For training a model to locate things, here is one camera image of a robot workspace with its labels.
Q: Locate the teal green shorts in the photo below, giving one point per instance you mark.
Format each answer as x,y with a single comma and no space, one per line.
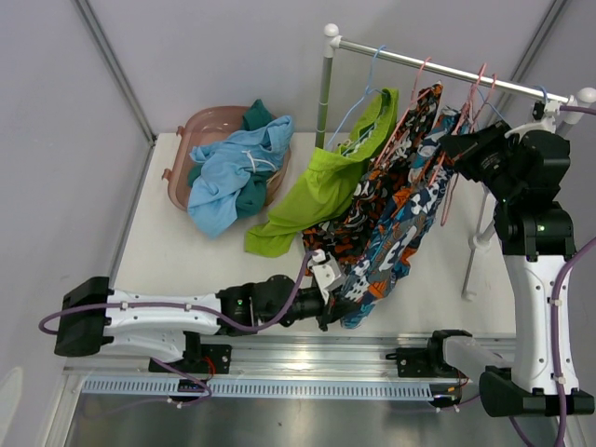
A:
252,196

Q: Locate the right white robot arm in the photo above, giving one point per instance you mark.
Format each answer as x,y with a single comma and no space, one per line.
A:
523,171

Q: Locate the lime green shorts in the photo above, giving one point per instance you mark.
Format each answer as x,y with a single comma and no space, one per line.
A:
325,189

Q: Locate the light blue shorts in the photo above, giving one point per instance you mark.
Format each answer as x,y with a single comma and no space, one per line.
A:
227,166

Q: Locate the orange grey camouflage shorts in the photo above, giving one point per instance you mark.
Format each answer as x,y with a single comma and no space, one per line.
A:
346,236

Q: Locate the slotted cable duct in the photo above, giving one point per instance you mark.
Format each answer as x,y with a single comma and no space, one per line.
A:
264,389

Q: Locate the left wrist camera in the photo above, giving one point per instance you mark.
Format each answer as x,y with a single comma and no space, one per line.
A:
327,273

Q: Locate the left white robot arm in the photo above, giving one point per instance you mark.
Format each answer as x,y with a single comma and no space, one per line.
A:
95,318

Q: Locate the pink translucent plastic basin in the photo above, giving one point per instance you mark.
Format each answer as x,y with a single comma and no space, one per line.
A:
210,125

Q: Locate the metal clothes rack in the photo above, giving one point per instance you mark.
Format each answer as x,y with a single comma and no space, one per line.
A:
575,106

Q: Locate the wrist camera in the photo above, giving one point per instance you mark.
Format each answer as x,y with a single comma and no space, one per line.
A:
542,118
327,273

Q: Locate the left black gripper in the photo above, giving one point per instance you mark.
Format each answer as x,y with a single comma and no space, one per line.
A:
337,308

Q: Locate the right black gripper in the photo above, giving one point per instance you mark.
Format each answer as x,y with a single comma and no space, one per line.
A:
465,150

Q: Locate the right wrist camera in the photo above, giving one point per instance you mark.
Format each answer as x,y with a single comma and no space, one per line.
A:
542,118

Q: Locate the orange blue patterned shorts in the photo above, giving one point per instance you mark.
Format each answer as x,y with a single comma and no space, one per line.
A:
407,217

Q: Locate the pink hanger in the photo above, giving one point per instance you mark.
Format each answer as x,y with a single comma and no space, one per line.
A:
474,117
464,118
416,96

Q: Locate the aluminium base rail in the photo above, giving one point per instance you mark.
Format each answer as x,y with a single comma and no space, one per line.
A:
320,357

